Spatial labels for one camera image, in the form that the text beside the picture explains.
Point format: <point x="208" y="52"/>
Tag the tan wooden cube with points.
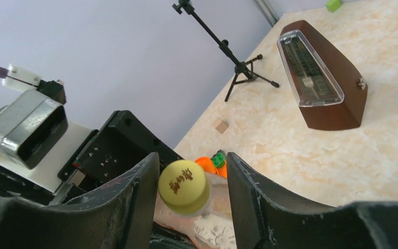
<point x="220" y="125"/>

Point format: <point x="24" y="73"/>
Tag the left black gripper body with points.
<point x="115" y="148"/>

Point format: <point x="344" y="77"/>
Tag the brown wooden metronome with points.
<point x="329" y="90"/>

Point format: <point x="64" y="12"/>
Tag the small green cube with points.
<point x="333" y="5"/>

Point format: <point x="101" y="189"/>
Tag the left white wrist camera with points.
<point x="37" y="140"/>

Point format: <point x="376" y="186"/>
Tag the orange tape dispenser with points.
<point x="208" y="166"/>

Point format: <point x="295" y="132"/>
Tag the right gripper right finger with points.
<point x="267" y="215"/>

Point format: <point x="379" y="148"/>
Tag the black tripod microphone stand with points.
<point x="244" y="70"/>

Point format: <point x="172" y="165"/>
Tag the orange juice bottle yellow cap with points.
<point x="195" y="203"/>

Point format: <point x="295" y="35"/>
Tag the small green block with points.
<point x="218" y="160"/>

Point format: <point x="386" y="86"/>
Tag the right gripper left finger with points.
<point x="118" y="214"/>

